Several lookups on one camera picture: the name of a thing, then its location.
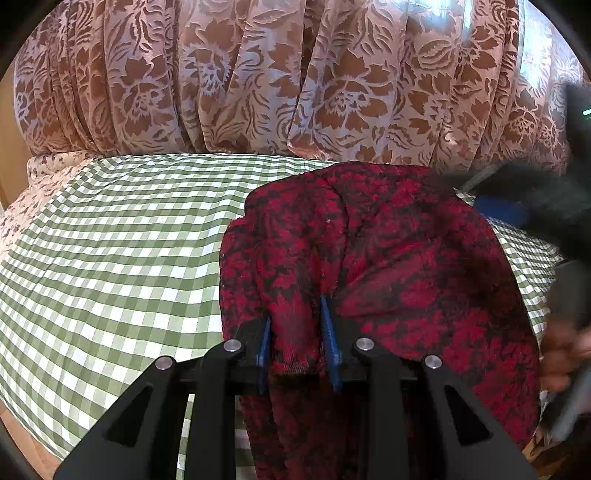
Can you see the brown floral curtain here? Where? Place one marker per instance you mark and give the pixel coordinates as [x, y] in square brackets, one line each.
[231, 69]

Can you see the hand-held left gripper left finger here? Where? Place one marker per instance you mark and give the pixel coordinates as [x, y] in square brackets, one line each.
[263, 350]

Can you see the green checked bedsheet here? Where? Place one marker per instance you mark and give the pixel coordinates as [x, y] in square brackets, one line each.
[115, 254]

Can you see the pink floral sheet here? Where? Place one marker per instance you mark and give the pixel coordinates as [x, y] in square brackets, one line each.
[41, 170]

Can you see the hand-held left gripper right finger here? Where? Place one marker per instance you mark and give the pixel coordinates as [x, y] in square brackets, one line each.
[330, 341]

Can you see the red black patterned garment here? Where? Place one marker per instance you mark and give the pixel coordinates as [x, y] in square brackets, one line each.
[415, 277]

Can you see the person's right hand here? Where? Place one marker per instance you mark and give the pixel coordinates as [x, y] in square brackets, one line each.
[561, 362]

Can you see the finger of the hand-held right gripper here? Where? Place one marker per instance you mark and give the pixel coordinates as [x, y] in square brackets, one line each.
[505, 211]

